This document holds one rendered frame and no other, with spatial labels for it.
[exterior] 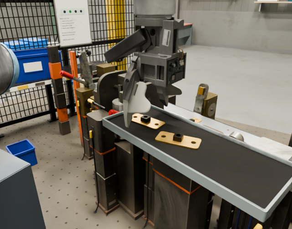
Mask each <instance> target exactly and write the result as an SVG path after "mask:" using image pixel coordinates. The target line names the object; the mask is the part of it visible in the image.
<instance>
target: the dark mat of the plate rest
mask: <svg viewBox="0 0 292 229"><path fill-rule="evenodd" d="M140 114H141V115H148V116H150V117H151V118H153V119H156V120H159V121H162V122H165V125H164V126H162V127H160V128H159V129H157V130H154V129H150V128H148V127H145V126H143V125H140V124H137V123H134V122H131V124H130V127H129V128H128V127H126V126H125V120H124V114H121V115H119V116H116V117H114V118H111V119H108V121H110V122H112V123H113V124H115V125H117V126H119V127H120V128H122V129H124V130H126V131H127V132H129V133H131V134H133V135H134V136H136V137H138V138H140V139H141V140H143V141H145V142H147V143H149V144H150V145H152V146H154V147H156V148H157V149H159V150H161V151H163V152H164V153H166V154H168V155H170V156H171V157H173V158H175V159H177V160H178V161H180V162H182V163H184V164H186V165H187V166H189V167H191V168H193V169H194V170H196V171H198V172H200V173H201V174H203V175H205V176H206V177H208V178H210V179H212V180H214V181H216V182H217V183H219V184H221V185H223V186H224V187H226V188H228V189H230V190H231V191H233V192H235V193H237V194H238V195H240V196H242V197H244V198H246V199H247V200H249V201H251V202H253V203H254V204H256V205H258V206H260V207H261V208H263V209H265V208H266V207H267V206H268V205H269V204H270V203H271V201H272V200H273V199H274V198H275V197H276V195H277V194H278V193H279V192H280V191H281V189H282V188H283V187H284V186H285V185H286V183H287V182H288V181H289V180H290V178H291V177H292V167H291V166H289V165H287V164H285V163H282V162H280V161H277V160H275V159H273V158H270V157H268V156H265V155H263V154H260V153H258V152H256V151H254V150H251V149H249V148H246V147H244V146H242V145H239V144H237V143H234V142H232V141H230V140H227V139H225V138H223V137H220V136H218V135H216V134H213V133H211V132H208V131H206V130H204V129H201V128H199V127H196V126H194V125H191V124H189V123H187V122H185V121H182V120H180V119H177V118H175V117H173V116H170V115H168V114H165V113H163V112H161V111H158V110H156V109H154V108H150V110H149V111H148V112H147V113H140ZM161 131H165V132H169V133H180V134H184V136H189V137H194V138H199V139H201V144H200V146H199V148H198V149H197V150H194V149H189V148H184V147H180V146H176V145H171V144H166V143H162V142H157V141H155V138H156V137H157V135H158V134H159V133H160V132H161Z"/></svg>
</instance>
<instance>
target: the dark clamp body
mask: <svg viewBox="0 0 292 229"><path fill-rule="evenodd" d="M143 159H144V160H145V161H146V184H145V185H144V215H143V216H142V218H143V219H144V220H145V221H146V223H145V225H144V226H142V229H145V226H146V224H147V223H148V224H149V225H150V226H151V227H152V228H154V204H155V171H153V167H152V160H153V156H152V155H150V154H149V153H147V152H145V151H143Z"/></svg>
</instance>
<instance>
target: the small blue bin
mask: <svg viewBox="0 0 292 229"><path fill-rule="evenodd" d="M6 149H7V151H8V153H9V154H11V155H13V156H15V157H17V158H19V159H21V160H23V161H25V162H27V163H29V164H30V165H31V166H34V165H36V164H38V163H37V158H36V154H35V147H34V146H33V144H32V143H31V142H30V141H29V140H27V139H25V140H22V141H19V142H16V143H13V144H10V145H7V146H6Z"/></svg>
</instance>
